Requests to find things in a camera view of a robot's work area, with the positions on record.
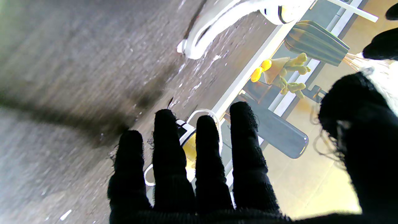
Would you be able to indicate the right robot hand black glove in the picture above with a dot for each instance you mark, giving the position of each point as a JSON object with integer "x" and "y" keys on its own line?
{"x": 367, "y": 149}

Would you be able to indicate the left robot hand black glove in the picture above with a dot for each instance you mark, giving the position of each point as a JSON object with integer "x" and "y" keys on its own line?
{"x": 384, "y": 40}

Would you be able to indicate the yellow canvas sneaker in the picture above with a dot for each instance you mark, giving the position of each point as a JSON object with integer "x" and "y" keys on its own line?
{"x": 189, "y": 140}
{"x": 286, "y": 12}

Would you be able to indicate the white shoelace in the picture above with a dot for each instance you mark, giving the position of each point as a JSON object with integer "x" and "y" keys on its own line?
{"x": 214, "y": 116}
{"x": 214, "y": 21}

